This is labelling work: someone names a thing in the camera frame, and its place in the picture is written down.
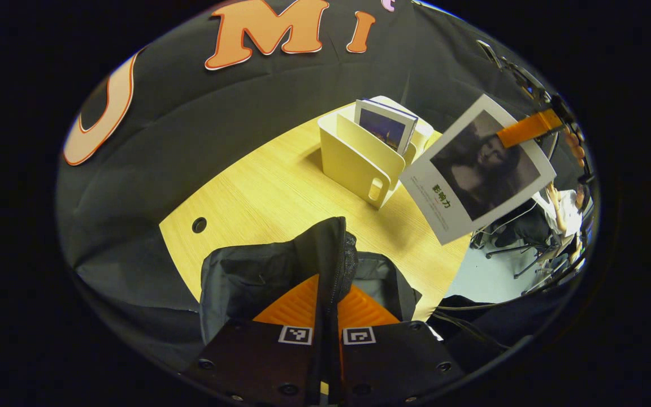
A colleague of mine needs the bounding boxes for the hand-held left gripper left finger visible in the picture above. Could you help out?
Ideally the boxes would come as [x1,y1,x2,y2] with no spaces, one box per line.
[181,274,322,406]

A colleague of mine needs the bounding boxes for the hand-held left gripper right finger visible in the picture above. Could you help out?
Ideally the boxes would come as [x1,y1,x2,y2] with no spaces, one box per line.
[337,284,467,405]

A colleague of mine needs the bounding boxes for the white portrait cover book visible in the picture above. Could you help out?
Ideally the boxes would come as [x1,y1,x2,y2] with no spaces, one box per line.
[398,93,557,245]

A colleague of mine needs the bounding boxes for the black schoolbag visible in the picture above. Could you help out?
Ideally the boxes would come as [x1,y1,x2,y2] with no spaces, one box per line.
[198,217,422,345]

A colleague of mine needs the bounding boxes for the blue night city book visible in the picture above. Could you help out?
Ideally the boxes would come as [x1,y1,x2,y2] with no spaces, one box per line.
[354,99,418,156]

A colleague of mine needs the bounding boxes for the white bookshelf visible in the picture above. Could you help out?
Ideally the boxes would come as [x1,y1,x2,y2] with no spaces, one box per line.
[317,95,435,211]

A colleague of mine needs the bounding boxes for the black office chair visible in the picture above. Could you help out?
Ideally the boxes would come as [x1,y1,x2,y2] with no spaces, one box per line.
[484,223,565,282]

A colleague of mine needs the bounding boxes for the black cables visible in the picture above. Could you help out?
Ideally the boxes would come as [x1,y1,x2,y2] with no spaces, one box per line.
[430,302,515,354]

